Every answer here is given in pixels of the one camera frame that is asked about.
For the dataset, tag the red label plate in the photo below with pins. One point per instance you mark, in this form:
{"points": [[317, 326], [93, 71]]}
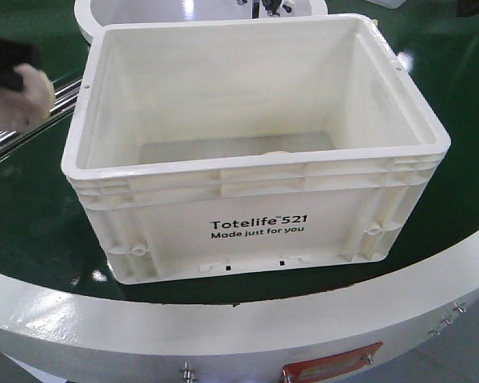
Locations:
{"points": [[324, 368]]}

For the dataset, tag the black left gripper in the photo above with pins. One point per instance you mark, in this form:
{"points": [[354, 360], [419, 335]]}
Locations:
{"points": [[14, 53]]}

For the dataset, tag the black knob on hub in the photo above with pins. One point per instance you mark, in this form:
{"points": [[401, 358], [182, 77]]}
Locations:
{"points": [[274, 8]]}

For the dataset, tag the yellow soft ball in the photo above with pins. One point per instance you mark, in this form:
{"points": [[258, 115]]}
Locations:
{"points": [[274, 153]]}

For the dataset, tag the white plastic tote box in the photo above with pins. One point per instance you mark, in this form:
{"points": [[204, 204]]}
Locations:
{"points": [[165, 146]]}

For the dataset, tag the pink stitched soft ball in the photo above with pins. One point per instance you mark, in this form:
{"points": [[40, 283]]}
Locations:
{"points": [[25, 110]]}

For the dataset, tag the white inner ring hub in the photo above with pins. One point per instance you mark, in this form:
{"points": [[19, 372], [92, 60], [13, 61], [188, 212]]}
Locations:
{"points": [[94, 16]]}

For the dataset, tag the white outer turntable rim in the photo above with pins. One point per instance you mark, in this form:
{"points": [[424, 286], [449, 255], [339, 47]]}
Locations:
{"points": [[87, 339]]}

